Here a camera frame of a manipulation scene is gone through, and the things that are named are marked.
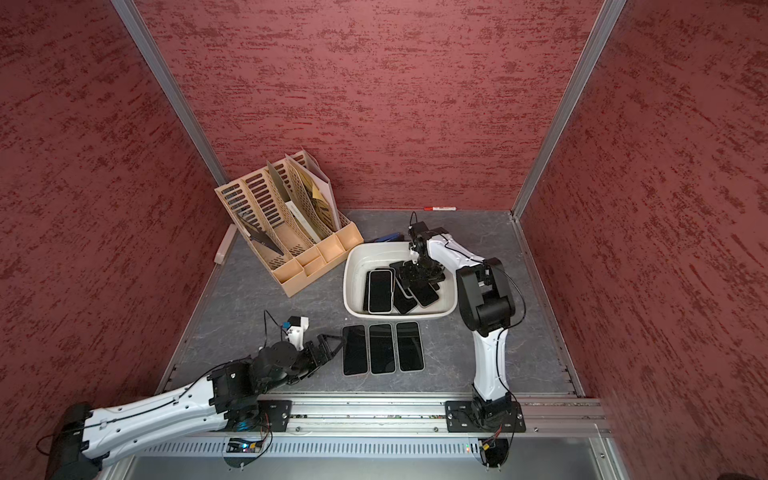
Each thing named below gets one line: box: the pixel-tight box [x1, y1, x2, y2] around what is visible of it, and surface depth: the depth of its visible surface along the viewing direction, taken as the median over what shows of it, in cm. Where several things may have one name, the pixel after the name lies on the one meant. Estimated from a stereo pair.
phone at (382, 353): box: [368, 323, 396, 375], surface depth 87 cm
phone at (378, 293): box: [363, 268, 395, 315], surface depth 94 cm
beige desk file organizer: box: [214, 150, 364, 298], surface depth 101 cm
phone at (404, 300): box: [389, 260, 417, 315], surface depth 97 cm
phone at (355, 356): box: [342, 324, 369, 377], surface depth 87 cm
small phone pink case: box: [408, 282, 439, 309], surface depth 96 cm
